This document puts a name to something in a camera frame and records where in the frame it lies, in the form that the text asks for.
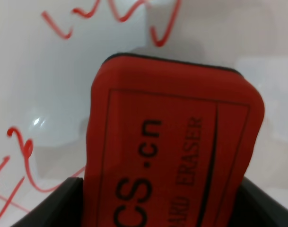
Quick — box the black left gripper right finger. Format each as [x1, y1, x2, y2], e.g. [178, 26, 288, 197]
[227, 177, 288, 227]

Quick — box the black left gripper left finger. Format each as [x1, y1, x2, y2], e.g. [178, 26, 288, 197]
[12, 177, 83, 227]

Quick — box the red whiteboard eraser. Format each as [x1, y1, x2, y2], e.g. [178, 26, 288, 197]
[82, 53, 264, 227]

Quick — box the white board with aluminium frame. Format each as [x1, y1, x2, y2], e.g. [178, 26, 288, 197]
[0, 0, 288, 227]

